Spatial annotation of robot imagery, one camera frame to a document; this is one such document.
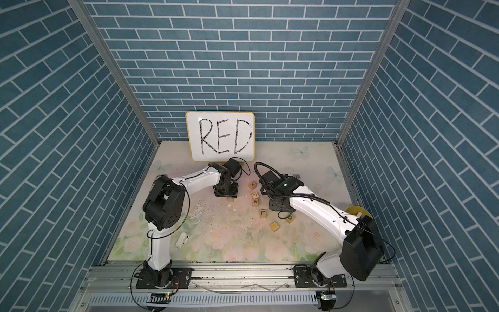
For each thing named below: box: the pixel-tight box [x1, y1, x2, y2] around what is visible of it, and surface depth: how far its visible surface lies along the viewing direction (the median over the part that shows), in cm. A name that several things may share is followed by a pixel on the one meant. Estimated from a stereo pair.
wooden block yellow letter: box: [269, 221, 281, 233], surface depth 86 cm
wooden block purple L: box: [259, 208, 268, 220], surface depth 91 cm
